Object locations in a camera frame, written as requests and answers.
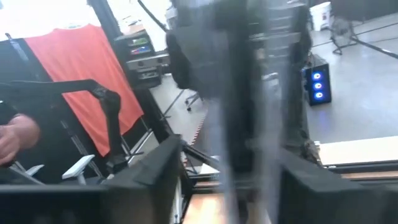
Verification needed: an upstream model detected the computer tower with blue fans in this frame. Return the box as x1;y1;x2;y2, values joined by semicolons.
303;55;333;107

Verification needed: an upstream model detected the person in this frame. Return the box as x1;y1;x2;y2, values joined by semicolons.
0;23;144;184

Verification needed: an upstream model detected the white leader arm handle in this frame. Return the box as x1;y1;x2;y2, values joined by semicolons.
61;154;96;185
24;164;45;177

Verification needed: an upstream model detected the person's hand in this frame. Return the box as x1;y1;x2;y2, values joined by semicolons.
0;113;41;166

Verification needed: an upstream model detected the black office chair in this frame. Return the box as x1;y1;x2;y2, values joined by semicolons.
165;29;218;112

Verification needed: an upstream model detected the white bucket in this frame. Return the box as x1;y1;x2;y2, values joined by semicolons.
309;1;333;32

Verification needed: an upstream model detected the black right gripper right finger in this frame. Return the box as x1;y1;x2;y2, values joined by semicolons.
279;148;355;224

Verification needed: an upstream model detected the black rig post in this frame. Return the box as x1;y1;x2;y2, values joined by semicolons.
86;0;177;142

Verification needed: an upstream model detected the black equipment shelf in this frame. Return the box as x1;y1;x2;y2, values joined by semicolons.
114;30;171;90

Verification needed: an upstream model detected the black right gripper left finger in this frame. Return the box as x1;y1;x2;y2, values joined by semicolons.
102;133;184;224

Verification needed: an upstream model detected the black fan on stand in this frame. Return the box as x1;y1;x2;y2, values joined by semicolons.
328;17;398;60

